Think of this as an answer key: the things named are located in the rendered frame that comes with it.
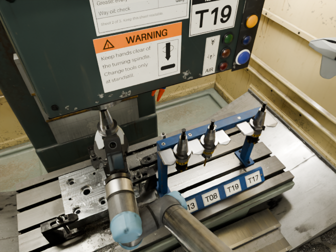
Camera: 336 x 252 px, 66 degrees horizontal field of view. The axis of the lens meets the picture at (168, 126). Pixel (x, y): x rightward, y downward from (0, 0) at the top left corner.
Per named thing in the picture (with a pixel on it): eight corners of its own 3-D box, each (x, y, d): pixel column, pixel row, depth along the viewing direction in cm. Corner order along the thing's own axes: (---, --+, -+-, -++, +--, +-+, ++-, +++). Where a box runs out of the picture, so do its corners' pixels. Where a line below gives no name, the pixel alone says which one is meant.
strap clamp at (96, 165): (105, 179, 121) (98, 159, 110) (97, 181, 120) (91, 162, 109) (98, 158, 129) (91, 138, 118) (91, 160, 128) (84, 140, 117)
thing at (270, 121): (279, 125, 102) (280, 123, 102) (268, 129, 101) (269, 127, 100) (267, 114, 107) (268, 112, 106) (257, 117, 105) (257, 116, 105)
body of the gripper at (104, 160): (103, 163, 84) (108, 196, 76) (98, 146, 78) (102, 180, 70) (126, 158, 85) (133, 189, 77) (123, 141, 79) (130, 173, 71)
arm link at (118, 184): (104, 194, 67) (135, 186, 68) (102, 179, 70) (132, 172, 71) (109, 207, 72) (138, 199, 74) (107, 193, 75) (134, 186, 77)
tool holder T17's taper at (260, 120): (258, 117, 103) (262, 104, 98) (266, 124, 100) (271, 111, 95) (250, 121, 101) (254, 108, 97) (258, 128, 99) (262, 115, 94)
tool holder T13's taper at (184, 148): (185, 143, 93) (186, 130, 89) (190, 152, 90) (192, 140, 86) (174, 147, 92) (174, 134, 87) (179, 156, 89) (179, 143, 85)
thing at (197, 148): (207, 152, 93) (207, 151, 92) (194, 157, 91) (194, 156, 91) (197, 139, 97) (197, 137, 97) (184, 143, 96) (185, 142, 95)
